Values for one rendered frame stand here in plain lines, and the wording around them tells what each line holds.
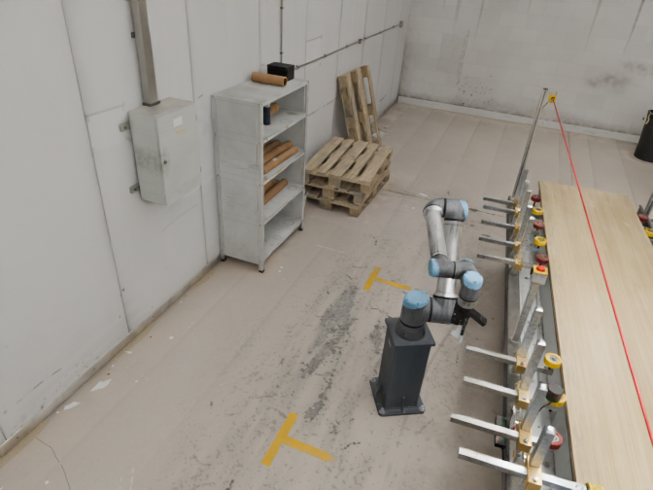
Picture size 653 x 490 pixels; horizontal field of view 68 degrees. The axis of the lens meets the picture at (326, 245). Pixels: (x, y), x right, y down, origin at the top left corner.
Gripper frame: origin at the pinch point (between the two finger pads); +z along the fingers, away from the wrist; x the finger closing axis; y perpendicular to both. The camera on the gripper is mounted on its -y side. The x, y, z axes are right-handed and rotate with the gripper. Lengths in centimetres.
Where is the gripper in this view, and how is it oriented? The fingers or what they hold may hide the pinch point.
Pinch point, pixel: (462, 335)
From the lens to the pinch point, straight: 261.7
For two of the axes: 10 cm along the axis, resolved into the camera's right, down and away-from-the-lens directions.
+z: -0.6, 8.4, 5.3
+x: -3.8, 4.7, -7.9
